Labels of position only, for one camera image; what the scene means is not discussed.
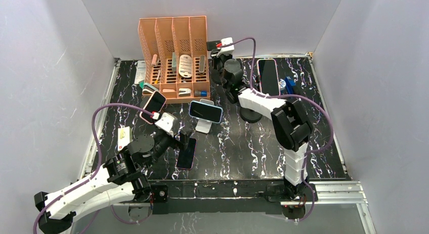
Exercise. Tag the pink eraser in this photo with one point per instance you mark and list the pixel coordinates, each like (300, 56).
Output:
(154, 60)

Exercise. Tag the white stapler in organizer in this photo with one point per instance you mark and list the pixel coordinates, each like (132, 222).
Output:
(184, 92)

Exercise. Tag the pink-cased tall smartphone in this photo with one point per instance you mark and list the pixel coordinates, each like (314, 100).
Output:
(268, 75)

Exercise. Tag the pink-cased left smartphone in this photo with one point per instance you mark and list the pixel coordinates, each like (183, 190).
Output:
(152, 103)

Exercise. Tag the green white small box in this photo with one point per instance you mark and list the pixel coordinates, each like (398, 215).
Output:
(174, 62)

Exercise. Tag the white oval label tag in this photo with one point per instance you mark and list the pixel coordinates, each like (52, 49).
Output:
(185, 69)

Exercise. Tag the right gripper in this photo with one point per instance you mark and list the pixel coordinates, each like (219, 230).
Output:
(215, 59)

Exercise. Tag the blue-edged smartphone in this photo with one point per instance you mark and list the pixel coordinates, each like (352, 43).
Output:
(205, 111)

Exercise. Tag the small yellow white box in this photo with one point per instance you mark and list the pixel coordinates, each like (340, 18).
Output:
(124, 137)

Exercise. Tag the black tall phone stand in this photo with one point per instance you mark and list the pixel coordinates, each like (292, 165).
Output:
(247, 114)

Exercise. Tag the black round-base phone stand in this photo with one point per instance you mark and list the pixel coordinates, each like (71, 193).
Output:
(216, 75)

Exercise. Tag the orange plastic file organizer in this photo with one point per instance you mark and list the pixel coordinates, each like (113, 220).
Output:
(184, 36)

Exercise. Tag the white paper packet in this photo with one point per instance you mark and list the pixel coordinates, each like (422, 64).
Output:
(140, 71)

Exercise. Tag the small white blue bottle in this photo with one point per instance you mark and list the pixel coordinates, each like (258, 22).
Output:
(282, 86)

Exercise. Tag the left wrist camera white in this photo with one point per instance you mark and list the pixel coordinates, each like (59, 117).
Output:
(169, 124)

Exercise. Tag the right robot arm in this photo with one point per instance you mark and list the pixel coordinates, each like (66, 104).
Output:
(291, 125)

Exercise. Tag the magenta-edged black smartphone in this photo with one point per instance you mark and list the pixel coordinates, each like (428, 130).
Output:
(186, 157)

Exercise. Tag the grey bottle blue cap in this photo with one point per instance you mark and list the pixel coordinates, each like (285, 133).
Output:
(200, 93)

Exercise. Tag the white folding phone stand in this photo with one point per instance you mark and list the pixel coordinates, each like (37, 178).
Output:
(203, 126)

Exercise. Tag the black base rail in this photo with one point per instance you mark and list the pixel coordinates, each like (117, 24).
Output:
(269, 196)

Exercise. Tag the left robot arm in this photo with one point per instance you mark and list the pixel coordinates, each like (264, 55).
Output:
(119, 179)

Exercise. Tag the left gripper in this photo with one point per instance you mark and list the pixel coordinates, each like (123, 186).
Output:
(182, 143)

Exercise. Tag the beige long stapler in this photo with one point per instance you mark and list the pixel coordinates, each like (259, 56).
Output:
(201, 67)

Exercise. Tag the blue stapler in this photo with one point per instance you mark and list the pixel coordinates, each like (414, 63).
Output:
(290, 85)

